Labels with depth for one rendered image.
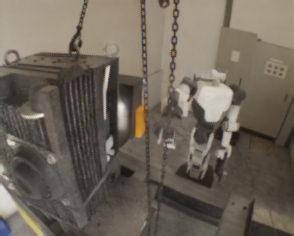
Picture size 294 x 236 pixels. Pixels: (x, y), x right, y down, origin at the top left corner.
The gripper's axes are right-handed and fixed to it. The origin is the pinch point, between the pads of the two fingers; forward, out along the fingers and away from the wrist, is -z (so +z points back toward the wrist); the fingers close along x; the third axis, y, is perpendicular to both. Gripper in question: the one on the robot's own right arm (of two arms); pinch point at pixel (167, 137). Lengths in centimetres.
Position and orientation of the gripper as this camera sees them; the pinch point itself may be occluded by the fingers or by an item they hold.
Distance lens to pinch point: 68.9
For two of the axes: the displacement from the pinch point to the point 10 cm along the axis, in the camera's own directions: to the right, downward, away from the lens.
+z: 2.2, -5.0, 8.4
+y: 0.2, -8.6, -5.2
